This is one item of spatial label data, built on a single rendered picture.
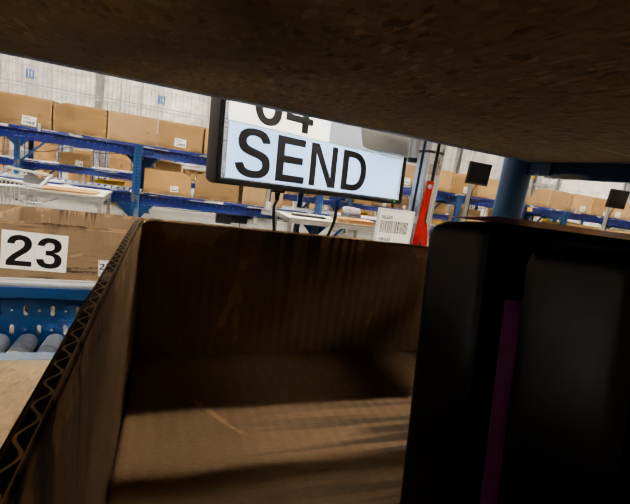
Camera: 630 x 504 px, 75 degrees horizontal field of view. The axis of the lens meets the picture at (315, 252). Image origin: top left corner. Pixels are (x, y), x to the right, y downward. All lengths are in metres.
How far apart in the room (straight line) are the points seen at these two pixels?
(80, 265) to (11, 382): 1.08
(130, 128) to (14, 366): 5.58
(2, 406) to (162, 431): 0.09
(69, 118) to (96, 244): 4.66
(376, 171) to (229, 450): 0.77
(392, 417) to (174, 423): 0.12
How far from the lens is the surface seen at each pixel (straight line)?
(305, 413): 0.25
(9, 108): 6.10
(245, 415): 0.24
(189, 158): 5.79
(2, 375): 0.31
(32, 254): 1.39
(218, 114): 0.70
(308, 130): 0.79
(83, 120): 5.93
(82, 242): 1.36
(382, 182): 0.94
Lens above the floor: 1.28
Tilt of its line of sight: 10 degrees down
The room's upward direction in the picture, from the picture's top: 9 degrees clockwise
